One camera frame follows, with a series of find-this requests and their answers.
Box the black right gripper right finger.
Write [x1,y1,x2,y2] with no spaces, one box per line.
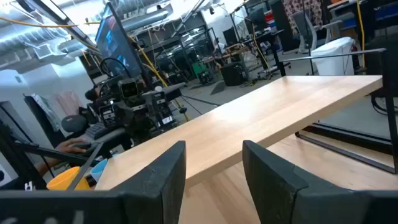
[242,139,398,224]

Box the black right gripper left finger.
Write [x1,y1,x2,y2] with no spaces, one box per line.
[0,140,187,224]

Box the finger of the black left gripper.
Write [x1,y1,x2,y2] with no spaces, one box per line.
[150,83,184,125]
[98,99,119,128]

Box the person's forearm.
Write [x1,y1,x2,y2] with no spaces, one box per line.
[35,157,62,177]

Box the black keyboard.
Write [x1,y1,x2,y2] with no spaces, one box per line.
[84,122,110,141]

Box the black chair headrest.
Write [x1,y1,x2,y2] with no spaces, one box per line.
[61,114,89,133]

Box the yellow ribbed cup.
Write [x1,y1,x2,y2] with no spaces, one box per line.
[46,166,91,191]

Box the person's hand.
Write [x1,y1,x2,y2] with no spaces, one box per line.
[55,138,87,154]

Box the large black monitor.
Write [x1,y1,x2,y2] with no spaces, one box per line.
[95,2,153,88]

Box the black desk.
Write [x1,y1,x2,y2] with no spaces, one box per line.
[242,29,292,78]

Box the white trash bin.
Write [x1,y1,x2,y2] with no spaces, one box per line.
[310,36,356,77]

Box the grey office chair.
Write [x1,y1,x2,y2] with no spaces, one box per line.
[291,11,343,54]

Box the brown floral tapestry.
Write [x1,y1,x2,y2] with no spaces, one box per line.
[283,0,323,35]

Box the blue storage bin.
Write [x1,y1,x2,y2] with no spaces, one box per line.
[374,2,398,21]

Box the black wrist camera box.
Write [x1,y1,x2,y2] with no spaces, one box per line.
[118,77,139,99]

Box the yellow cable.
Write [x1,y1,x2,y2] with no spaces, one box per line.
[356,0,366,68]
[0,16,101,29]
[127,34,191,123]

